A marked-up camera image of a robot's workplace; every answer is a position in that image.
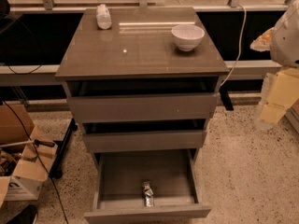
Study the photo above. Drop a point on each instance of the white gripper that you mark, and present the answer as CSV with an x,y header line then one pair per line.
x,y
286,42

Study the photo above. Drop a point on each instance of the silver blue redbull can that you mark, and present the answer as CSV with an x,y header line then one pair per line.
x,y
148,194

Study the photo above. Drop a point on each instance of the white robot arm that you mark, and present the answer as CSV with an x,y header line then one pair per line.
x,y
285,41

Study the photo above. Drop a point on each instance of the grey drawer cabinet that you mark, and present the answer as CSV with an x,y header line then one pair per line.
x,y
137,56

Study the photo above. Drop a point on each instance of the grey top drawer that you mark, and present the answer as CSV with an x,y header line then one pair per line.
x,y
143,107

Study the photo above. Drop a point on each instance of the grey drawer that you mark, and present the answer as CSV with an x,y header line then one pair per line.
x,y
143,107
118,198
144,135

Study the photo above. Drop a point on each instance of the grey middle drawer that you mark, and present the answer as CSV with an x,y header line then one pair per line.
x,y
144,135

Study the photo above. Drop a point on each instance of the grey bottom drawer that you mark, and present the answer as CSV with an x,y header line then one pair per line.
x,y
118,198

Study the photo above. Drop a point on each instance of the cardboard box at right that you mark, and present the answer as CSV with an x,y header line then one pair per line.
x,y
293,116

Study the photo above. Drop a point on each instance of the white ceramic bowl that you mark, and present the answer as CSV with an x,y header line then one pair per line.
x,y
187,36

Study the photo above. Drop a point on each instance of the black metal stand leg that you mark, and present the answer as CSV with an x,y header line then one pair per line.
x,y
56,169

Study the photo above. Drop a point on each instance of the open cardboard box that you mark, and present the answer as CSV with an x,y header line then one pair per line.
x,y
24,169

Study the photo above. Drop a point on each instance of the metal window rail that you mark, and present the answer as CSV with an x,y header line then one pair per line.
x,y
44,75

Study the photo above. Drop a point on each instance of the black handled tool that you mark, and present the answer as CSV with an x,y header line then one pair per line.
x,y
29,142

